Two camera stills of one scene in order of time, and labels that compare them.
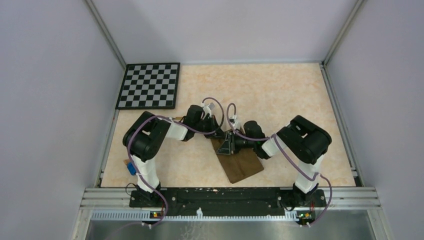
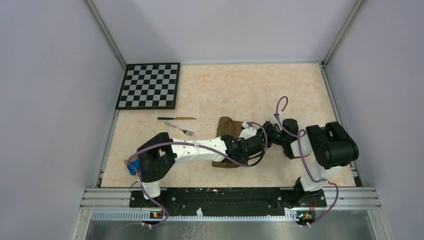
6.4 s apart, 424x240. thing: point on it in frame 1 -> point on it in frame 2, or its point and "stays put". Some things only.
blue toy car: (131, 169) stays put
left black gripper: (212, 122) -> (245, 161)
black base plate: (227, 201) stays put
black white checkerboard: (149, 86) stays put
